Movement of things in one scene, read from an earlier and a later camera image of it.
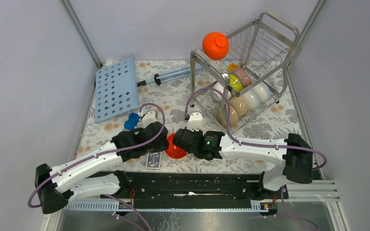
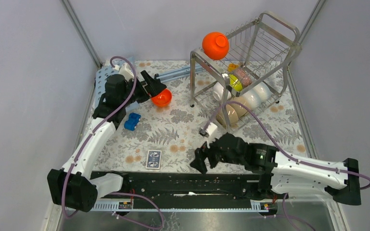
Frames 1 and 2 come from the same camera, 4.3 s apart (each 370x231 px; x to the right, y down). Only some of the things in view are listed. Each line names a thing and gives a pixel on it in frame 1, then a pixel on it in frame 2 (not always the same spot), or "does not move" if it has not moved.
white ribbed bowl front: [253, 97] does not move
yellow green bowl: [236, 84] does not move
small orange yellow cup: [232, 66] does not move
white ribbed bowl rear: [264, 92] does not move
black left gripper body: [161, 146] → [139, 94]
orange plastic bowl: [174, 151] → [162, 98]
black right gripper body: [199, 132] → [235, 160]
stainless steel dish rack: [252, 75] does not move
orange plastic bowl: [215, 45] does not move
